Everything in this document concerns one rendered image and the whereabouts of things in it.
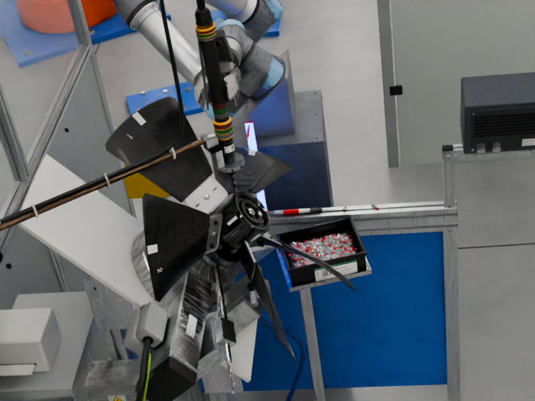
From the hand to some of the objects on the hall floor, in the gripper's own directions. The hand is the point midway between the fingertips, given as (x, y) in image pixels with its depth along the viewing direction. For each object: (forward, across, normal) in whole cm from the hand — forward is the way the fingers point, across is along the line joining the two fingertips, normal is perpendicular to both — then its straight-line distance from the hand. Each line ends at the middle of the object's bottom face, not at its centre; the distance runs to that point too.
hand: (213, 95), depth 222 cm
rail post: (-40, -53, -150) cm, 164 cm away
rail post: (-40, +33, -150) cm, 159 cm away
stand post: (+10, +33, -150) cm, 154 cm away
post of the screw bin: (-21, -11, -150) cm, 152 cm away
